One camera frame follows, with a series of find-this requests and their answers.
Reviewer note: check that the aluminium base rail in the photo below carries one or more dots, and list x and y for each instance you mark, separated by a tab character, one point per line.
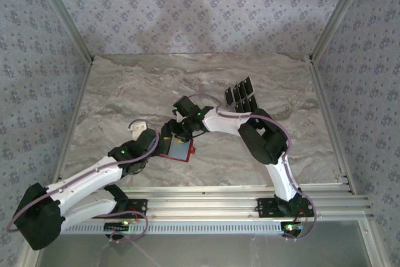
203	204

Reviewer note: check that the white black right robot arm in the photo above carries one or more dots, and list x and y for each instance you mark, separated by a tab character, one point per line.
225	124

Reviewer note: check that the black left circuit board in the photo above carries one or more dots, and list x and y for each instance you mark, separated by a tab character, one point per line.
117	226

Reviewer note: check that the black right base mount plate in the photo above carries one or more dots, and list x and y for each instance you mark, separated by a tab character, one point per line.
265	207

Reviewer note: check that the aluminium frame post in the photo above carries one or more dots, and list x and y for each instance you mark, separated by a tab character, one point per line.
67	20
340	13

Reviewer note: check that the black circuit board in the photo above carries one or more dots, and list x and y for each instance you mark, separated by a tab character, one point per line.
117	226
292	228

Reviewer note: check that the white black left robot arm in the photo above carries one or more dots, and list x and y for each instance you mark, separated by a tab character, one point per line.
87	179

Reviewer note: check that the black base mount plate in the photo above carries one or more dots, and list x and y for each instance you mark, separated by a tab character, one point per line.
265	207
140	206

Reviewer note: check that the black right circuit board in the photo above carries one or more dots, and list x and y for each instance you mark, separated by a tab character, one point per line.
292	228

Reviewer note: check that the aluminium table side rail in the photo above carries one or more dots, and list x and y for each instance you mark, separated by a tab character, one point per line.
73	120
328	117

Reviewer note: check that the red card holder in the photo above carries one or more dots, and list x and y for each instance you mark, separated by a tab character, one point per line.
181	151

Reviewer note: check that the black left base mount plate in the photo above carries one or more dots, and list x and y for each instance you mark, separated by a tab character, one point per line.
140	206

